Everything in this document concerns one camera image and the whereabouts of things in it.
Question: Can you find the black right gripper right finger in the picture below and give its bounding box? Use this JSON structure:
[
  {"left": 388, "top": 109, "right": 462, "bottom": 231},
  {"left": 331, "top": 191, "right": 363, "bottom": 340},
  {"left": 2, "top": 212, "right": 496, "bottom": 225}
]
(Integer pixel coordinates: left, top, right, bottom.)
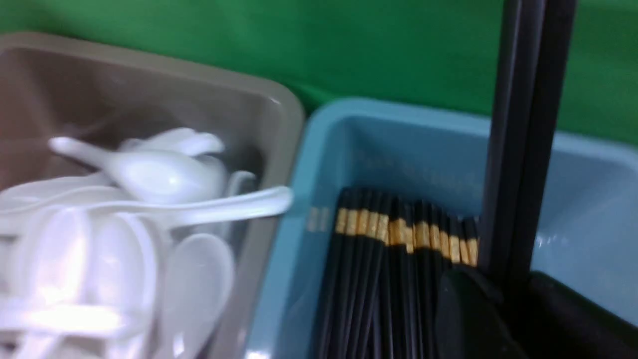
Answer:
[{"left": 518, "top": 272, "right": 638, "bottom": 359}]

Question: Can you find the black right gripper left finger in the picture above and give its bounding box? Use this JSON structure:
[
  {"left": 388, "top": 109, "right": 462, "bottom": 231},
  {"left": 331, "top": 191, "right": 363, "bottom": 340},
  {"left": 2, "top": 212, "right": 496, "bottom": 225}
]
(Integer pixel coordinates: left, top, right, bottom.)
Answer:
[{"left": 435, "top": 267, "right": 528, "bottom": 359}]

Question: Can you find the blue plastic bin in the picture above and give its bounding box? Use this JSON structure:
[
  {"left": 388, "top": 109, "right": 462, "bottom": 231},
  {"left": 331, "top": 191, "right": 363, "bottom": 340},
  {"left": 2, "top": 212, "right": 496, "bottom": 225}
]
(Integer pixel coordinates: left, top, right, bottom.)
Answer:
[{"left": 241, "top": 98, "right": 638, "bottom": 359}]

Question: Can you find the pile of black chopsticks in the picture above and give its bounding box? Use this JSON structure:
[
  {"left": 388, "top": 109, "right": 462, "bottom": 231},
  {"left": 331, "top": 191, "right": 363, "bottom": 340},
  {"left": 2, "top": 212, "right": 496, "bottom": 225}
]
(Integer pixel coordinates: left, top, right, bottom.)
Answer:
[{"left": 311, "top": 187, "right": 480, "bottom": 359}]

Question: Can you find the green cloth backdrop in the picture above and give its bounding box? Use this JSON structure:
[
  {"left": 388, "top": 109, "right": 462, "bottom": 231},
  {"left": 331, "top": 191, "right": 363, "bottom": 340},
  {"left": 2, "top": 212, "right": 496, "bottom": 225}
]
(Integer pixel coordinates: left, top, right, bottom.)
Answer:
[{"left": 0, "top": 0, "right": 638, "bottom": 146}]

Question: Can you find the white spoon top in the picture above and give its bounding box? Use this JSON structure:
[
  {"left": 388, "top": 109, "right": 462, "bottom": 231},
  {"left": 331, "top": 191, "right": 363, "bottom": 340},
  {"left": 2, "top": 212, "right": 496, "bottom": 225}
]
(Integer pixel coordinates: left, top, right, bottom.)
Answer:
[{"left": 48, "top": 133, "right": 225, "bottom": 204}]

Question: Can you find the brown plastic bin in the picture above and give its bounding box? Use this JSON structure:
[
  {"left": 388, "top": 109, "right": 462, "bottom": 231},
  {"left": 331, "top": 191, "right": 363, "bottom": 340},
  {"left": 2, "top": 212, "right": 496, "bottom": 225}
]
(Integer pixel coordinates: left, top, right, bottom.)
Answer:
[{"left": 0, "top": 32, "right": 306, "bottom": 359}]

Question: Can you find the white spoon long handle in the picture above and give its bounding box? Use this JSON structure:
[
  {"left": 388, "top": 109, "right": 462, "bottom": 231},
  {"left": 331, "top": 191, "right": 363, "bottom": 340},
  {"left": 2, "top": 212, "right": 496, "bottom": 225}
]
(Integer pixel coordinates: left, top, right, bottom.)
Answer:
[{"left": 1, "top": 186, "right": 294, "bottom": 235}]

